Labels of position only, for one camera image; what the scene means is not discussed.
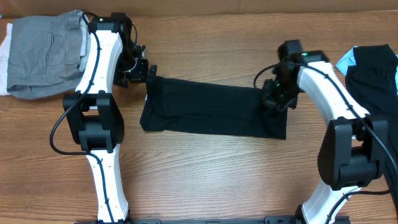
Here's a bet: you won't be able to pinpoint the black t-shirt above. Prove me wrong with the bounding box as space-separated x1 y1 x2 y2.
140 77 287 140

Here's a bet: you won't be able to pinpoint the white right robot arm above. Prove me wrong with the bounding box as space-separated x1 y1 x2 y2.
262 40 391 224

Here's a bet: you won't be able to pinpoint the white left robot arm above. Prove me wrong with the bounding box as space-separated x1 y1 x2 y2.
61 12 157 223

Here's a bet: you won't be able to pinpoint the light blue folded garment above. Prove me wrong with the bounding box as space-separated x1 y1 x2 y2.
336 44 397 96

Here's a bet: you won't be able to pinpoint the folded grey trousers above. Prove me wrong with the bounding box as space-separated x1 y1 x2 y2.
6 10 90 100

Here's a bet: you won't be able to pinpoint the folded black garment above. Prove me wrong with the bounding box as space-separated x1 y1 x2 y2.
345 44 398 212

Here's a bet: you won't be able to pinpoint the white folded garment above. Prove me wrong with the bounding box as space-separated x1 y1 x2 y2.
0 23 12 96

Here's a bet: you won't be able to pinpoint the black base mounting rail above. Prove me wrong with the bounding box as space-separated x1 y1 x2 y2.
74 215 351 224

